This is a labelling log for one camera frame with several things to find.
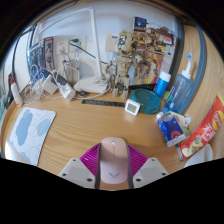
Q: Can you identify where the white cable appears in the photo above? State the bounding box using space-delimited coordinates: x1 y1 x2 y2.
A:
19 59 113 104

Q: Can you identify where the small white desk clock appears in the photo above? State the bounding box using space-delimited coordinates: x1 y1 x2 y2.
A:
124 98 142 117

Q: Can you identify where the grey metal desk frame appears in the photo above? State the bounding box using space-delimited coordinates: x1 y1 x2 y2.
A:
174 14 208 116

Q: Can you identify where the white power strip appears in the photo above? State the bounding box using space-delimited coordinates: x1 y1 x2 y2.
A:
58 81 77 102

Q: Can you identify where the black power adapter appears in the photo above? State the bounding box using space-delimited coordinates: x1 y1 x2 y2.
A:
53 71 68 87

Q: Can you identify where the colourful poster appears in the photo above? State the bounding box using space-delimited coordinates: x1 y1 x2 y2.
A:
133 16 178 84

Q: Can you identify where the dark teal-plug cable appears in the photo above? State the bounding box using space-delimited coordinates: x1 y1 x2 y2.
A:
69 38 108 66

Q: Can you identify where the blue robot model kit box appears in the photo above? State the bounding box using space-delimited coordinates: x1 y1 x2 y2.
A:
27 36 55 84

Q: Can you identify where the brown robot figure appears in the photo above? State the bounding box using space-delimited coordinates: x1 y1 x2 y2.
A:
133 31 162 86

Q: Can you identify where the red chips can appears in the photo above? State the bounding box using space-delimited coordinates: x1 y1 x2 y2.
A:
179 93 224 159

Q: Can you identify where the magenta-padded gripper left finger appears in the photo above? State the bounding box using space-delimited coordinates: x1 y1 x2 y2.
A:
58 142 102 190

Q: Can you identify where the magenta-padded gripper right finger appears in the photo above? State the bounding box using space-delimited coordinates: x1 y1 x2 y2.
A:
125 143 170 190

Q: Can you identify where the black ruler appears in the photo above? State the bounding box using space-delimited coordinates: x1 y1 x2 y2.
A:
81 98 126 108

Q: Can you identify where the grey cloud-print mouse pad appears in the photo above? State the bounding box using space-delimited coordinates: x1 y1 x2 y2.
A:
4 106 57 167

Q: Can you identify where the blue spray bottle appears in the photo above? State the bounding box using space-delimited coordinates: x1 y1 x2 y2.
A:
164 52 194 115

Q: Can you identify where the tan robot figure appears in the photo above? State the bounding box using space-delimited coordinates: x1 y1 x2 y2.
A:
105 29 135 100

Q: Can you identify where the white charger block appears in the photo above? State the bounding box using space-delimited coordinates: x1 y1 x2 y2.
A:
42 73 59 95

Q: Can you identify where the white desk lamp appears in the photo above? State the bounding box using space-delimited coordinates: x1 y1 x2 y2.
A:
34 6 112 95

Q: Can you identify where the pink computer mouse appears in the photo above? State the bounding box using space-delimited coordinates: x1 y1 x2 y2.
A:
99 136 129 185

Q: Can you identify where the white wall socket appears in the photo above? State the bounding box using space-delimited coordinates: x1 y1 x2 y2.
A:
53 35 70 56
69 35 88 56

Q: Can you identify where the teal bowl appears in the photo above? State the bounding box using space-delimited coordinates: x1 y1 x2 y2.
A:
129 88 162 116

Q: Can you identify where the blue white-capped canister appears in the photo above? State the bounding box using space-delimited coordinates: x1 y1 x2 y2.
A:
153 70 172 99

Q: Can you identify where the metal cup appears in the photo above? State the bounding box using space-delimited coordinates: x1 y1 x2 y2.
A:
64 58 82 84

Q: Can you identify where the blue snack packet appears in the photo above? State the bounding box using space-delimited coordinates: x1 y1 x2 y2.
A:
156 110 188 148

